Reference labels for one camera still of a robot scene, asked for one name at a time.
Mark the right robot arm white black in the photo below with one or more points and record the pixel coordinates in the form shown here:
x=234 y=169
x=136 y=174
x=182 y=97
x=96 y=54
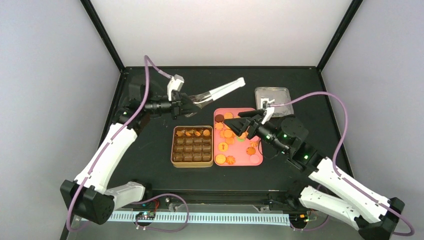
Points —
x=372 y=215

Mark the pink round cookie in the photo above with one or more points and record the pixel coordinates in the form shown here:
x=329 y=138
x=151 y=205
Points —
x=255 y=139
x=254 y=159

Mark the black front rail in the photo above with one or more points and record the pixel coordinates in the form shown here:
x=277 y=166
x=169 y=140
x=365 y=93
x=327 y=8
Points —
x=284 y=200

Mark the pink plastic tray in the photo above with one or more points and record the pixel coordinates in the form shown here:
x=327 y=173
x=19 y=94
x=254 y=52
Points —
x=226 y=142

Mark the left circuit board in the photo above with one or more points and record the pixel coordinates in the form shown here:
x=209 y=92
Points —
x=145 y=216

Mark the round cracker cookie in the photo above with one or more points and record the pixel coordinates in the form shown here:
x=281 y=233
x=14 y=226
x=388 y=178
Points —
x=228 y=115

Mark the silver tin lid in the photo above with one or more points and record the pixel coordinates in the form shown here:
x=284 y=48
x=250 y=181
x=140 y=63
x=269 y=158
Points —
x=274 y=95

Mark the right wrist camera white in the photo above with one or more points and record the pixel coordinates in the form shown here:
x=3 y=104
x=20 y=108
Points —
x=269 y=109

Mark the white slotted cable duct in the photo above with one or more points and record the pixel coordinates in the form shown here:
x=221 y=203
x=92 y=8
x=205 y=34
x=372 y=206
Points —
x=277 y=219

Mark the round golden cookie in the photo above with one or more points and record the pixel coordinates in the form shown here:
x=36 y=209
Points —
x=220 y=159

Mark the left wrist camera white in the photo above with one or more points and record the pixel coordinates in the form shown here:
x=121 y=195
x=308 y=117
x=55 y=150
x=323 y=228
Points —
x=175 y=84

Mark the dark chocolate round cookie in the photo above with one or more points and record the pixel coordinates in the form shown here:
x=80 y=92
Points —
x=219 y=118

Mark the orange flower cookie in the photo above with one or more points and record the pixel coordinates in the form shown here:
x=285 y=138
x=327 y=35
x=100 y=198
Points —
x=230 y=160

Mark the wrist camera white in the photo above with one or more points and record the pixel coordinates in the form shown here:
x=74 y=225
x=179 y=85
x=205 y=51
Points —
x=175 y=84
x=269 y=109

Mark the gold cookie tin box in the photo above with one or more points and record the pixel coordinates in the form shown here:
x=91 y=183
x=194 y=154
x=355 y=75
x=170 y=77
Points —
x=192 y=147

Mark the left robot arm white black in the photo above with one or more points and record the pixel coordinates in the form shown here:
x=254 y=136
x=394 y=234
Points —
x=88 y=195

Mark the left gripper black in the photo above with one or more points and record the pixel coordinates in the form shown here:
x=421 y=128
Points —
x=176 y=100

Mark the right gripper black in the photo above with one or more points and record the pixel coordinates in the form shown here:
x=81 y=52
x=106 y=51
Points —
x=253 y=121

